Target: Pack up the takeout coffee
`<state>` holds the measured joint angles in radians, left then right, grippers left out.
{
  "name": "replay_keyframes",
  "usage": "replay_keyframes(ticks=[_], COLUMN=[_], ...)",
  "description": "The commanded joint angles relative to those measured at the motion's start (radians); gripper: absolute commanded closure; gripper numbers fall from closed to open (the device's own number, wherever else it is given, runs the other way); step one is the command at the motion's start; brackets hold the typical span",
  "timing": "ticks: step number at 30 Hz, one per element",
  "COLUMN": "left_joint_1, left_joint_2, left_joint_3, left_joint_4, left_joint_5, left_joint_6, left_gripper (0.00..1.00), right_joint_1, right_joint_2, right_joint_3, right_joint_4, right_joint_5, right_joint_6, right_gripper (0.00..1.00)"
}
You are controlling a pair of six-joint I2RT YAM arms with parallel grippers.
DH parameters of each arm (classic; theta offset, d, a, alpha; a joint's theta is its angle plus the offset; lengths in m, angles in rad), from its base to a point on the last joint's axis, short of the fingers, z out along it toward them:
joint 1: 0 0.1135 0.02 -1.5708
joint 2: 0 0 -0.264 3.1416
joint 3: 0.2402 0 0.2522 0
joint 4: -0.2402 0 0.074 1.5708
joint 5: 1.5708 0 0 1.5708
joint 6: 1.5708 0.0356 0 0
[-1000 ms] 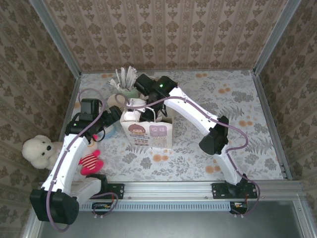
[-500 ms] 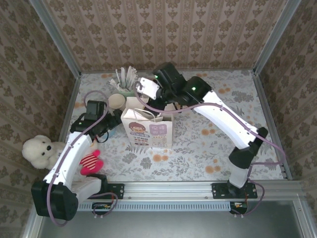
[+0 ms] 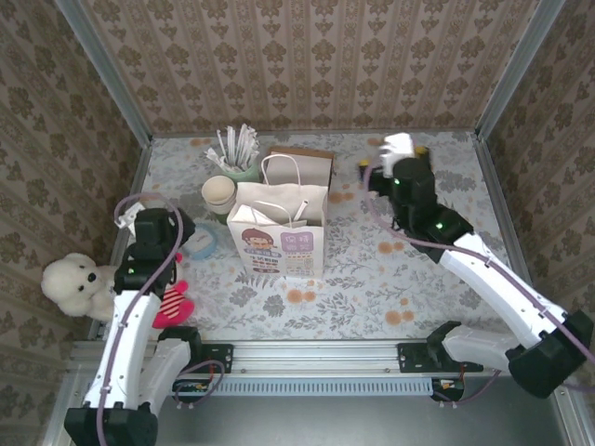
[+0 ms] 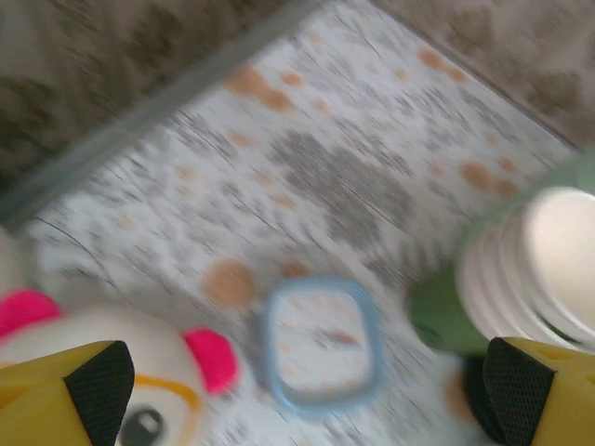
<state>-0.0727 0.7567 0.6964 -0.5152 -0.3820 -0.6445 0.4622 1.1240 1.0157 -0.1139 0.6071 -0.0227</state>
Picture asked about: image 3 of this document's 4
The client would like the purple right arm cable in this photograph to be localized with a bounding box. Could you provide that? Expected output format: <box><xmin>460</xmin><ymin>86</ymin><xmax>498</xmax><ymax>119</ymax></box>
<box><xmin>364</xmin><ymin>164</ymin><xmax>595</xmax><ymax>409</ymax></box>

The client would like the white paper napkin stack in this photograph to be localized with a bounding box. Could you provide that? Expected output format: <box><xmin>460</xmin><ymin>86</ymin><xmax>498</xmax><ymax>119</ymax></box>
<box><xmin>269</xmin><ymin>155</ymin><xmax>332</xmax><ymax>186</ymax></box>

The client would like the aluminium frame post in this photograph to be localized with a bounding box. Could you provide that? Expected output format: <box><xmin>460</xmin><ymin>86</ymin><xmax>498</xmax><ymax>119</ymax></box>
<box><xmin>52</xmin><ymin>0</ymin><xmax>154</xmax><ymax>143</ymax></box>
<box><xmin>474</xmin><ymin>0</ymin><xmax>569</xmax><ymax>140</ymax></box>

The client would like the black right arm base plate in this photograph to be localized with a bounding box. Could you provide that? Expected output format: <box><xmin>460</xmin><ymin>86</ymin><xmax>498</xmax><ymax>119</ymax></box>
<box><xmin>397</xmin><ymin>342</ymin><xmax>484</xmax><ymax>374</ymax></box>

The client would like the white teddy bear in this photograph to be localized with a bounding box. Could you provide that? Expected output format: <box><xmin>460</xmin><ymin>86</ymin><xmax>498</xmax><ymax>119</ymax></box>
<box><xmin>41</xmin><ymin>253</ymin><xmax>117</xmax><ymax>321</ymax></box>

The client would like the aluminium table edge rail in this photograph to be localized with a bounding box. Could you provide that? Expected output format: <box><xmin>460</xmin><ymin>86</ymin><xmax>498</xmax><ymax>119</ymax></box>
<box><xmin>151</xmin><ymin>129</ymin><xmax>480</xmax><ymax>138</ymax></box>
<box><xmin>87</xmin><ymin>137</ymin><xmax>154</xmax><ymax>343</ymax></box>
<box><xmin>471</xmin><ymin>131</ymin><xmax>549</xmax><ymax>338</ymax></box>

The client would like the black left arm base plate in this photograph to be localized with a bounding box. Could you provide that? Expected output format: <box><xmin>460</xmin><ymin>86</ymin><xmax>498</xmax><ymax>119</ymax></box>
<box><xmin>151</xmin><ymin>342</ymin><xmax>234</xmax><ymax>374</ymax></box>

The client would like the long white paper-wrapped straw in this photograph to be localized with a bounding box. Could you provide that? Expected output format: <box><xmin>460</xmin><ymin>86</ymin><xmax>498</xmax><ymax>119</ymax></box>
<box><xmin>291</xmin><ymin>199</ymin><xmax>311</xmax><ymax>230</ymax></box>

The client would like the plush doll with glasses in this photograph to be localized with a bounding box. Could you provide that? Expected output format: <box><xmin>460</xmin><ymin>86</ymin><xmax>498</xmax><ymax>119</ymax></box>
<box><xmin>152</xmin><ymin>253</ymin><xmax>196</xmax><ymax>330</ymax></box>

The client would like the aluminium mounting rail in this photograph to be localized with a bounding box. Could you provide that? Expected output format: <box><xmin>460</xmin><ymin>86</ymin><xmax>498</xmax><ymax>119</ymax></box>
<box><xmin>68</xmin><ymin>338</ymin><xmax>573</xmax><ymax>375</ymax></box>

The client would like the mint green straw holder cup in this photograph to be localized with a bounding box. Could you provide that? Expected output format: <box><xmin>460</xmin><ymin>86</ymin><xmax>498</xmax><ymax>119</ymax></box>
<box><xmin>218</xmin><ymin>160</ymin><xmax>261</xmax><ymax>186</ymax></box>

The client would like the grey slotted cable duct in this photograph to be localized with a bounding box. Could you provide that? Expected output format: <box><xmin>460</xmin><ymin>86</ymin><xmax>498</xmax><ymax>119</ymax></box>
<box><xmin>86</xmin><ymin>375</ymin><xmax>434</xmax><ymax>398</ymax></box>

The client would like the brown cardboard napkin tray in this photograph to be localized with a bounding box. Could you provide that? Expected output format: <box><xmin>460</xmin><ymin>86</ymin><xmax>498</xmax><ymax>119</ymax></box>
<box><xmin>267</xmin><ymin>145</ymin><xmax>337</xmax><ymax>188</ymax></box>

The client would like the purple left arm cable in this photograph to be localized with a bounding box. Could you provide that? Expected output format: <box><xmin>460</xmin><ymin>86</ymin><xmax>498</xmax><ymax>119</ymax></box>
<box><xmin>95</xmin><ymin>193</ymin><xmax>227</xmax><ymax>446</ymax></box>

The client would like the stack of green paper cups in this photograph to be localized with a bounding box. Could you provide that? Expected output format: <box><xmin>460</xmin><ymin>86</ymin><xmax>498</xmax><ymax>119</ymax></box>
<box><xmin>201</xmin><ymin>175</ymin><xmax>239</xmax><ymax>226</ymax></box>

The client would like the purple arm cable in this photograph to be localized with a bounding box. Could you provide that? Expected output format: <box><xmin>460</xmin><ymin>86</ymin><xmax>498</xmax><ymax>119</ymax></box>
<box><xmin>95</xmin><ymin>193</ymin><xmax>227</xmax><ymax>446</ymax></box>
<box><xmin>364</xmin><ymin>164</ymin><xmax>595</xmax><ymax>409</ymax></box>

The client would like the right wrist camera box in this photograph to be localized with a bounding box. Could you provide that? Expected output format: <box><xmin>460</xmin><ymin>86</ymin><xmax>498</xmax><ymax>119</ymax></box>
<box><xmin>378</xmin><ymin>133</ymin><xmax>416</xmax><ymax>171</ymax></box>

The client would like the white printed paper bag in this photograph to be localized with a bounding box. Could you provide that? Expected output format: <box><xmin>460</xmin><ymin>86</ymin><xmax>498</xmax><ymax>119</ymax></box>
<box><xmin>226</xmin><ymin>152</ymin><xmax>330</xmax><ymax>280</ymax></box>

